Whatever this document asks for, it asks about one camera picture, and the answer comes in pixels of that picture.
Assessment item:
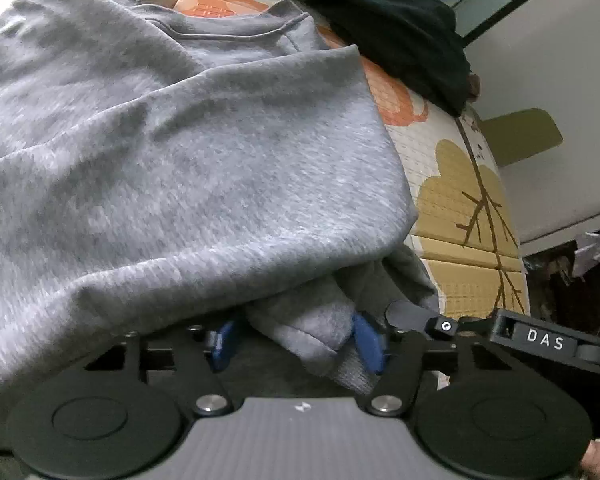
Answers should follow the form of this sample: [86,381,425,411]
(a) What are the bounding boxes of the olive green panel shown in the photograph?
[480,108,564,167]

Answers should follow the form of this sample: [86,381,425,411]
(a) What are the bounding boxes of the grey sweatshirt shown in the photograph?
[0,0,441,411]

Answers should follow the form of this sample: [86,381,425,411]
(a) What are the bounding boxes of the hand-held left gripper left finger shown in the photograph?
[82,322,241,418]

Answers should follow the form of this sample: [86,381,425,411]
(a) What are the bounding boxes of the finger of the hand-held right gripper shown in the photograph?
[386,301,493,339]

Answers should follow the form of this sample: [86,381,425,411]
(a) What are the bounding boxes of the floor clutter pile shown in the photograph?
[522,230,600,343]

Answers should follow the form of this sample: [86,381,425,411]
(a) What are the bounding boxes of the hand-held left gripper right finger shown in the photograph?
[354,312,506,417]

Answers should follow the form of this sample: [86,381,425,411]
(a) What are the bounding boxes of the dark green garment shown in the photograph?
[257,0,473,117]

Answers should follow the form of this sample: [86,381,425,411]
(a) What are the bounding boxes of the printed foam play mat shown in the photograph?
[0,0,531,391]

